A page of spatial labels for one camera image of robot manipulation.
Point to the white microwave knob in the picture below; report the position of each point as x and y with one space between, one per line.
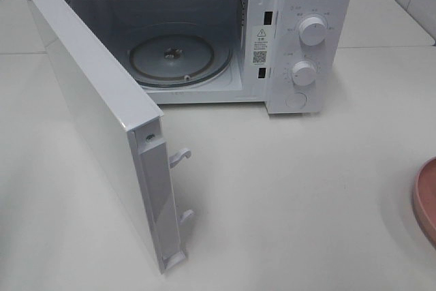
303 73
312 29

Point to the white microwave door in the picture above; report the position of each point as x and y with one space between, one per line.
121 125

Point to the white microwave oven body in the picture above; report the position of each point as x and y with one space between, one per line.
264 37

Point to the glass microwave turntable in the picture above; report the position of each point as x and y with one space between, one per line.
179 54

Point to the round white door button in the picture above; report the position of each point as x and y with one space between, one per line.
296 101

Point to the pink round plate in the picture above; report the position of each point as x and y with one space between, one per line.
423 199

